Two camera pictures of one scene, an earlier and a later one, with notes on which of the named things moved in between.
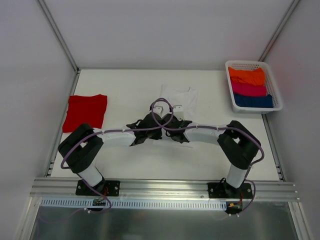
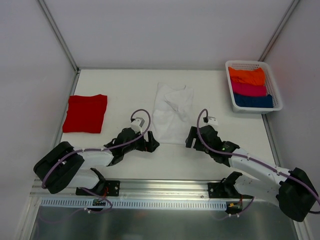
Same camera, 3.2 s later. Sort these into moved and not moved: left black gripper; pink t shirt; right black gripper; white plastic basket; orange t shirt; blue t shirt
Moved: right black gripper; left black gripper
Not moved: blue t shirt; orange t shirt; white plastic basket; pink t shirt
